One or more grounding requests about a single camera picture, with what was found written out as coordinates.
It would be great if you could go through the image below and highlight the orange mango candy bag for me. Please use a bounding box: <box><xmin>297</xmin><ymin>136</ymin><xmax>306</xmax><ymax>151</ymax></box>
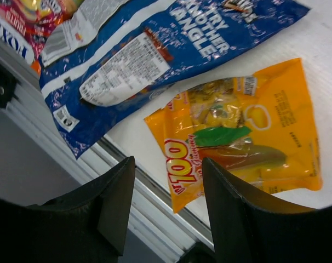
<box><xmin>145</xmin><ymin>58</ymin><xmax>322</xmax><ymax>213</ymax></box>

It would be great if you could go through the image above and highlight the aluminium table edge rail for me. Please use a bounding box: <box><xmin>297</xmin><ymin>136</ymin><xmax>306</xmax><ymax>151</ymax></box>
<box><xmin>0</xmin><ymin>40</ymin><xmax>213</xmax><ymax>262</ymax></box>

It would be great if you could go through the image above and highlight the Fox's fruit candy bag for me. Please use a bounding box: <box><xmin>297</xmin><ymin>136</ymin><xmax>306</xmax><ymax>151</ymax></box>
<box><xmin>0</xmin><ymin>1</ymin><xmax>83</xmax><ymax>73</ymax></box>

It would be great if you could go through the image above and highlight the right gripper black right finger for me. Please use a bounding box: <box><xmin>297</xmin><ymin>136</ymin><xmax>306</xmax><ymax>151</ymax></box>
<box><xmin>202</xmin><ymin>158</ymin><xmax>332</xmax><ymax>262</ymax></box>

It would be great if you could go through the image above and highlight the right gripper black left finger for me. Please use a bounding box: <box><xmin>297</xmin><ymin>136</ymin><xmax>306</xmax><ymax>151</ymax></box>
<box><xmin>0</xmin><ymin>157</ymin><xmax>135</xmax><ymax>262</ymax></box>

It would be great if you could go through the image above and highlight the black rail bracket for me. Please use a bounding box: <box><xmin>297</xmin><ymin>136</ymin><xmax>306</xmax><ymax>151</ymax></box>
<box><xmin>0</xmin><ymin>64</ymin><xmax>17</xmax><ymax>108</ymax></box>

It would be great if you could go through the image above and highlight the blue chips bag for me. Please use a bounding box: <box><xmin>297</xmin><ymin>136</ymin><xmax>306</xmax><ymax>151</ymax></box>
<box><xmin>39</xmin><ymin>0</ymin><xmax>310</xmax><ymax>157</ymax></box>

